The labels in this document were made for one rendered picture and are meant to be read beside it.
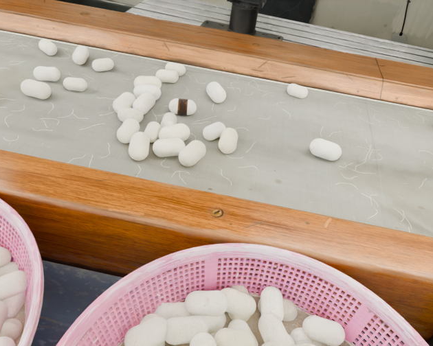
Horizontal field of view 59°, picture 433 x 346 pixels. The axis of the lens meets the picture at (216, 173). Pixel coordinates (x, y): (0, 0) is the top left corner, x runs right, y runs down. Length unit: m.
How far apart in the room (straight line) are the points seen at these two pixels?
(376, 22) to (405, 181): 2.16
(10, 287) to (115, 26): 0.48
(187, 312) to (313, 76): 0.44
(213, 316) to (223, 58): 0.43
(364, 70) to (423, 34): 2.00
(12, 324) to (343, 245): 0.27
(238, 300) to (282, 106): 0.32
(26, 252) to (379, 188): 0.36
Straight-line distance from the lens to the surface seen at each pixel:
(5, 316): 0.34
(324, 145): 0.47
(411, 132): 0.60
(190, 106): 0.49
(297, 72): 0.64
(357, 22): 2.60
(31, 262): 0.32
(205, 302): 0.31
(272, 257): 0.32
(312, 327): 0.32
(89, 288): 0.40
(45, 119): 0.50
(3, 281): 0.34
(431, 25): 2.66
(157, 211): 0.34
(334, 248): 0.35
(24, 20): 0.75
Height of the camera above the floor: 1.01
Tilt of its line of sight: 41 degrees down
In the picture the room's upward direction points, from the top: 9 degrees clockwise
